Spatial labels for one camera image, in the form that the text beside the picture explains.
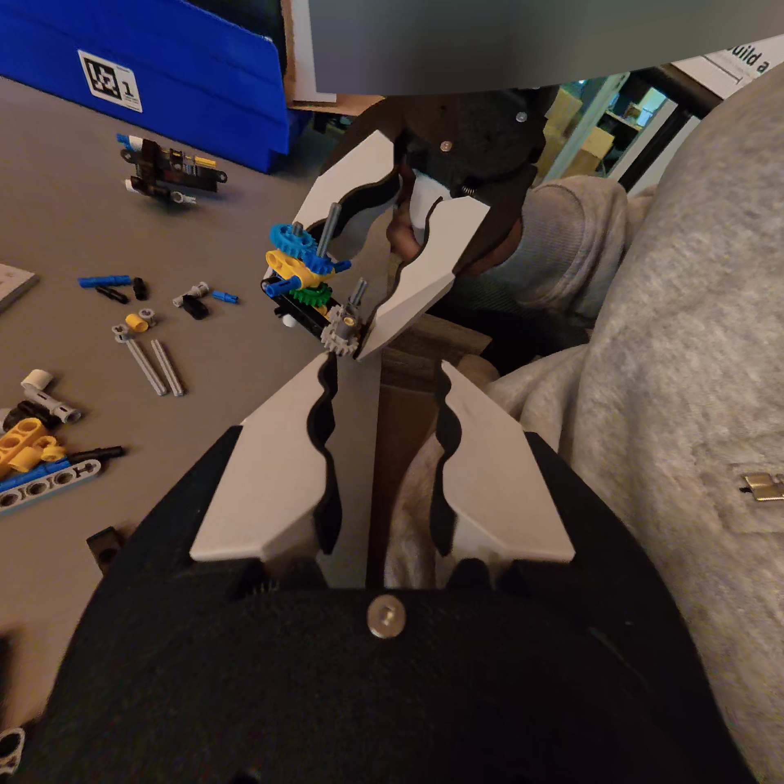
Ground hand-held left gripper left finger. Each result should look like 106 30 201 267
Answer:
190 355 344 564

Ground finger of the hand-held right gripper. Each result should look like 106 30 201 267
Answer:
354 174 492 363
293 130 402 258

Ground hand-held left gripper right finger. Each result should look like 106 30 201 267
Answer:
430 360 578 564

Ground colourful lego gear assembly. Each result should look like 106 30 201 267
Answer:
261 204 374 363

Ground grey lego gear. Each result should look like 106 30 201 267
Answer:
320 277 370 362

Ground person's right forearm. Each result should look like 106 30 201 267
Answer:
429 174 635 344

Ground long black lego pin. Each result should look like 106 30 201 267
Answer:
66 445 126 466

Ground black lego subassembly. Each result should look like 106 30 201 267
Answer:
116 133 229 204

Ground short grey lego beam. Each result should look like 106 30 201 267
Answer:
0 458 103 514

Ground white-tipped grey lego connector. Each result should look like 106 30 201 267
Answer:
21 369 82 425

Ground blue lego axle pin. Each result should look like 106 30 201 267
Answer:
0 461 71 492

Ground yellow lego connector block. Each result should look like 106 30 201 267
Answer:
0 418 51 474

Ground grey and black lego connector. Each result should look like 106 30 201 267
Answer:
0 400 40 432

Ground lego instruction booklet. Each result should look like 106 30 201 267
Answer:
0 265 40 314

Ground person's right hand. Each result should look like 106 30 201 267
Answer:
386 204 425 259

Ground brown cardboard boxes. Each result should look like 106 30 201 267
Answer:
544 82 616 180

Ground brown and white cardboard box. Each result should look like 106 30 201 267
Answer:
281 0 341 112

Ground blue plastic bin black tray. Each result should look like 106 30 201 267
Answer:
0 0 292 175

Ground black connector with grey pin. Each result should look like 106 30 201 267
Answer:
172 281 211 321

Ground white framed sign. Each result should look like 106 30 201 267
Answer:
669 31 784 104

